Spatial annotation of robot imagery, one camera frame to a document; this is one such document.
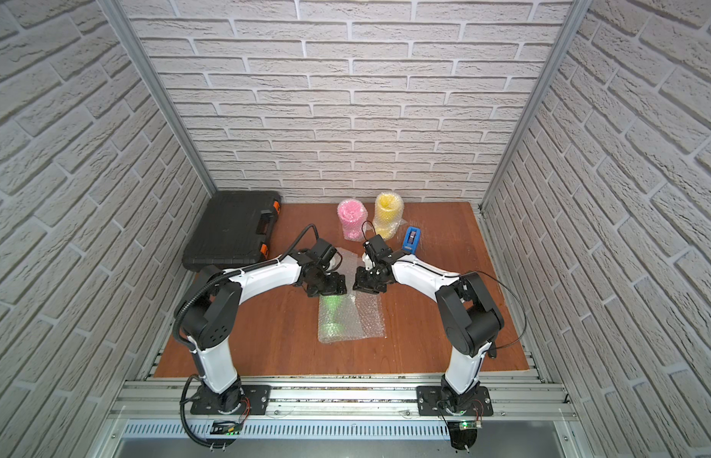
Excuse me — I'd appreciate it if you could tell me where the green plastic wine glass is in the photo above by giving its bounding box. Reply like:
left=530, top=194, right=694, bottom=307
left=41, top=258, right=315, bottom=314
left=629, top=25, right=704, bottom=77
left=319, top=295, right=348, bottom=343

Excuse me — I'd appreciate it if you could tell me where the blue tape dispenser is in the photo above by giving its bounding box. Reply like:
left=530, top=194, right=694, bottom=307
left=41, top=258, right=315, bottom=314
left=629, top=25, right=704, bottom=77
left=401, top=226, right=422, bottom=255

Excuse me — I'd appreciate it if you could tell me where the yellow plastic wine glass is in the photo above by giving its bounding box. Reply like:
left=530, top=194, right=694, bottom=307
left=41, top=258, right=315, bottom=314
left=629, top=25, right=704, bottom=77
left=372, top=193, right=403, bottom=240

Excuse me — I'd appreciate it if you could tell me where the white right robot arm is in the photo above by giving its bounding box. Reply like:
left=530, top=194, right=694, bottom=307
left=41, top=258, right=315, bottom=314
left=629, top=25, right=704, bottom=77
left=354, top=254, right=504, bottom=397

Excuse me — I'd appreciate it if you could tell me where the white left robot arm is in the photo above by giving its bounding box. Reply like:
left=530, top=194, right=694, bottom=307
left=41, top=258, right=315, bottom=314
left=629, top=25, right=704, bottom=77
left=172, top=253, right=347, bottom=395

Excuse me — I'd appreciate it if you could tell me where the black plastic tool case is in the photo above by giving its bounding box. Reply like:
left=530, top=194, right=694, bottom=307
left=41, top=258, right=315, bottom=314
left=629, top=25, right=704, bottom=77
left=182, top=191, right=281, bottom=272

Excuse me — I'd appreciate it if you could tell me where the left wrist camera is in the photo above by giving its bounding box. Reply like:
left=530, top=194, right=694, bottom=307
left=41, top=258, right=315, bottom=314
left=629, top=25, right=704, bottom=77
left=307, top=239, right=343, bottom=272

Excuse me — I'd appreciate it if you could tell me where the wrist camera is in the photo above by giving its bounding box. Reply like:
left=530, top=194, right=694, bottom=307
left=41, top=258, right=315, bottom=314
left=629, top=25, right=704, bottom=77
left=363, top=235, right=396, bottom=269
left=307, top=239, right=343, bottom=272

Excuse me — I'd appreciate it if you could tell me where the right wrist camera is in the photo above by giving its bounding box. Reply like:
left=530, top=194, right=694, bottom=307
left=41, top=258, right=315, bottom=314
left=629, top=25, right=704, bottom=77
left=363, top=235, right=396, bottom=269

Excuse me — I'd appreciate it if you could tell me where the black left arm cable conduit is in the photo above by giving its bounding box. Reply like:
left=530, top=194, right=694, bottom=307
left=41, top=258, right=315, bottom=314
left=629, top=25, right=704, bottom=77
left=170, top=222, right=321, bottom=448

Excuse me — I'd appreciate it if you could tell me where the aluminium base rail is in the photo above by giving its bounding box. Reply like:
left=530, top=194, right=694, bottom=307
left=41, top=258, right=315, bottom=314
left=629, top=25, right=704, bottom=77
left=88, top=374, right=591, bottom=458

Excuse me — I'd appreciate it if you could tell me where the left aluminium corner post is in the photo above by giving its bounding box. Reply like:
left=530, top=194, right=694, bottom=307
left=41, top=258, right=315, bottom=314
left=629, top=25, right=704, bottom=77
left=98, top=0, right=217, bottom=197

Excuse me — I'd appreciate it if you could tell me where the aluminium corner post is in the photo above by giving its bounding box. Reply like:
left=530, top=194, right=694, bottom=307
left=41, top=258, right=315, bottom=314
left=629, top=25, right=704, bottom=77
left=479, top=0, right=592, bottom=216
left=98, top=0, right=217, bottom=197

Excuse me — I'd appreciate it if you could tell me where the right aluminium corner post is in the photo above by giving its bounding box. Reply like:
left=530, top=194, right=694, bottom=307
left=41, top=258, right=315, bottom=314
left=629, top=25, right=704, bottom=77
left=479, top=0, right=592, bottom=216

